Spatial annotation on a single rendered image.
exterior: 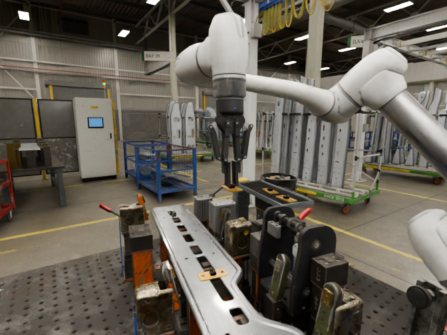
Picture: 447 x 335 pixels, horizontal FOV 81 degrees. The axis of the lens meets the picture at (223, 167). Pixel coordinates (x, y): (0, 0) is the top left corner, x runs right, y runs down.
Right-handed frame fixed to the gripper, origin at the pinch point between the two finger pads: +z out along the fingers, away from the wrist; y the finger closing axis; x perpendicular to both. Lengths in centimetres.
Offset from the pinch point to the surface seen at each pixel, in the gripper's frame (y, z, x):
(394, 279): -194, 130, -97
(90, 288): 49, 57, -55
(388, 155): -633, 69, -471
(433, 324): -12, 15, 47
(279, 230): -10.9, 15.6, 7.4
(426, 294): -10.3, 10.0, 46.5
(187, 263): 11.9, 29.4, -9.3
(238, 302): 3.5, 30.3, 12.8
